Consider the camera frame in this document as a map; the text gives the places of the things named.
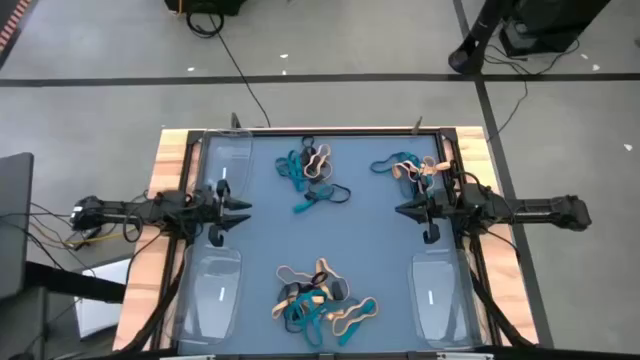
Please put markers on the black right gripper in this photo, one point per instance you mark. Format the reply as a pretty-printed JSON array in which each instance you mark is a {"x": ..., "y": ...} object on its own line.
[{"x": 442, "y": 207}]

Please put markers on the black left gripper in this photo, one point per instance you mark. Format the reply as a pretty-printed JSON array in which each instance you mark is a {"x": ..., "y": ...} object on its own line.
[{"x": 212, "y": 212}]

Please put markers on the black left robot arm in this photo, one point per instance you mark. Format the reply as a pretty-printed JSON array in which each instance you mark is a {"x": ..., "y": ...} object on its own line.
[{"x": 125, "y": 210}]

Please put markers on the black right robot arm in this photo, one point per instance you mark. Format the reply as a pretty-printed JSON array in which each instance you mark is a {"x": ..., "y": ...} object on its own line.
[{"x": 540, "y": 210}]

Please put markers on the clear plastic basket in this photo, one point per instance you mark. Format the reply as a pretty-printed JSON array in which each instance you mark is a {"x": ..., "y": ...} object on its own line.
[
  {"x": 442, "y": 310},
  {"x": 210, "y": 300},
  {"x": 227, "y": 150}
]

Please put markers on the blue table mat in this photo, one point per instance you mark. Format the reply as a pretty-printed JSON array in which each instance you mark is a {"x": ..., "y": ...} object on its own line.
[{"x": 350, "y": 240}]

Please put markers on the black power adapter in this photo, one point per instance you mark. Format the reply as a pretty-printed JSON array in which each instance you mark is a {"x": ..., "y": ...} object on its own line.
[{"x": 90, "y": 233}]

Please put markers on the black stand pole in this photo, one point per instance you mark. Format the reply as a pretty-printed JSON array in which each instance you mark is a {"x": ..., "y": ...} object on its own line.
[{"x": 470, "y": 55}]

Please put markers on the white sheet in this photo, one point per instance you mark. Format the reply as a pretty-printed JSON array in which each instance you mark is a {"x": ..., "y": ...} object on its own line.
[{"x": 100, "y": 315}]

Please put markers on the black support beam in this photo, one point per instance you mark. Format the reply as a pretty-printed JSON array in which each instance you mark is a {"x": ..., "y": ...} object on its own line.
[{"x": 75, "y": 285}]

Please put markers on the black equipment case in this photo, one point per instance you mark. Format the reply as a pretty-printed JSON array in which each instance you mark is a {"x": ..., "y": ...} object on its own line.
[{"x": 210, "y": 5}]

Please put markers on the grey monitor panel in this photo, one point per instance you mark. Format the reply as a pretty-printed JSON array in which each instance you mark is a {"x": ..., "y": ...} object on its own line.
[{"x": 15, "y": 225}]

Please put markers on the black equipment box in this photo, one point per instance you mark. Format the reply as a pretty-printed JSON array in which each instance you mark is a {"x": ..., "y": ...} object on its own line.
[{"x": 550, "y": 25}]

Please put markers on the orange striped hazard strip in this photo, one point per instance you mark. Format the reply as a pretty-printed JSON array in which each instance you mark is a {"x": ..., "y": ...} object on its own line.
[{"x": 12, "y": 22}]

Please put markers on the grey frame post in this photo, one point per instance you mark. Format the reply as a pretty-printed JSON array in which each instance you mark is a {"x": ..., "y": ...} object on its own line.
[
  {"x": 417, "y": 126},
  {"x": 235, "y": 121}
]

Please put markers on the white bracket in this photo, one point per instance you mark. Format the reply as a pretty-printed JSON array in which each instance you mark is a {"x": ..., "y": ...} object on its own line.
[
  {"x": 187, "y": 357},
  {"x": 465, "y": 356}
]

